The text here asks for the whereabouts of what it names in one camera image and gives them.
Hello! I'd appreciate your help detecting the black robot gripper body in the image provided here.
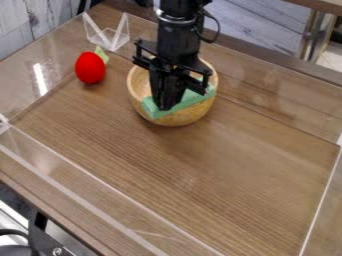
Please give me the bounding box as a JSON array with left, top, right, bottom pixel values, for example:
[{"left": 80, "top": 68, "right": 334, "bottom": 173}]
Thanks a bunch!
[{"left": 133, "top": 15, "right": 212, "bottom": 95}]

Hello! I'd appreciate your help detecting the black cable on floor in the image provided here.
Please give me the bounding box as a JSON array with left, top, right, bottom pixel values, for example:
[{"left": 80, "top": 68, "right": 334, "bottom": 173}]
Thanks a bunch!
[{"left": 0, "top": 228, "right": 35, "bottom": 256}]

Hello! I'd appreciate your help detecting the black table leg bracket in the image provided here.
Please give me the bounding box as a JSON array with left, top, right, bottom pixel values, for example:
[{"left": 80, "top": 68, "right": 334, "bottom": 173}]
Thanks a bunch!
[{"left": 28, "top": 211, "right": 76, "bottom": 256}]

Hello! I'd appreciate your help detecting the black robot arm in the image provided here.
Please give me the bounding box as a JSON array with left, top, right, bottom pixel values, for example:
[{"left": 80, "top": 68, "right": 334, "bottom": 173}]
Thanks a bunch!
[{"left": 132, "top": 0, "right": 220, "bottom": 111}]

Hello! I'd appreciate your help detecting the red plush strawberry toy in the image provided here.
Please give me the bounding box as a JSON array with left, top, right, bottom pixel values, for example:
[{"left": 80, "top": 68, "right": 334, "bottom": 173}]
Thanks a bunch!
[{"left": 73, "top": 46, "right": 109, "bottom": 84}]

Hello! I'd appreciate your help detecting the green rectangular foam stick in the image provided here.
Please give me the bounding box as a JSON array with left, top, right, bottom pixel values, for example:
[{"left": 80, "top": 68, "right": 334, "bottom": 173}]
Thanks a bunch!
[{"left": 141, "top": 84, "right": 215, "bottom": 120}]

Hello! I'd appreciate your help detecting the metal table leg background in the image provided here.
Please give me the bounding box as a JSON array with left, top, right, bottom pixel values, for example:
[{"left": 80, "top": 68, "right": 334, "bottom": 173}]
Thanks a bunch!
[{"left": 299, "top": 10, "right": 338, "bottom": 63}]

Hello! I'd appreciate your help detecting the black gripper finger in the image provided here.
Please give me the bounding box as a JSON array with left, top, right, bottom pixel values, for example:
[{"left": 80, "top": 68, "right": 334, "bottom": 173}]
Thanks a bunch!
[
  {"left": 164, "top": 71, "right": 188, "bottom": 110},
  {"left": 149, "top": 65, "right": 171, "bottom": 107}
]

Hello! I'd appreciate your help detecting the light brown wooden bowl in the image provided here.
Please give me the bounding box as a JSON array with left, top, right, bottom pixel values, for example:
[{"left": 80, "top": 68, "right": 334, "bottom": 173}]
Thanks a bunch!
[{"left": 127, "top": 59, "right": 219, "bottom": 127}]

